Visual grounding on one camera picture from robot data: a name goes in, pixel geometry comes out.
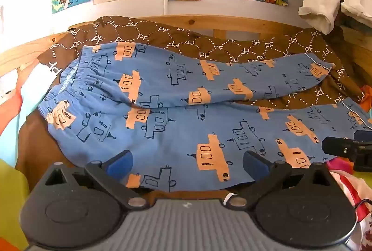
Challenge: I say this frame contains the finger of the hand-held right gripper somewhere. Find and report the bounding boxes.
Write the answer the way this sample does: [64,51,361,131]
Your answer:
[354,130,372,142]
[321,136,372,173]

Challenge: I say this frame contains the black cable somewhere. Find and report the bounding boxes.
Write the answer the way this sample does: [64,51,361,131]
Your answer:
[355,198,372,212]

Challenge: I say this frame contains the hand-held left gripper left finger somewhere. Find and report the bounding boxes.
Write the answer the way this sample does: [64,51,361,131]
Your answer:
[43,150,150,211]

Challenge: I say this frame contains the blue printed pants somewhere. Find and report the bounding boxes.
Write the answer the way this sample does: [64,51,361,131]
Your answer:
[38,42,372,193]

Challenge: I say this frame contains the brown patterned blanket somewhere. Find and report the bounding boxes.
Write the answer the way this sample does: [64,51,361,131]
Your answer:
[14,15,372,202]

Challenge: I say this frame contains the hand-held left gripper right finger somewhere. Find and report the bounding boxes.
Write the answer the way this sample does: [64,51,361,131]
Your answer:
[225,150,339,210]

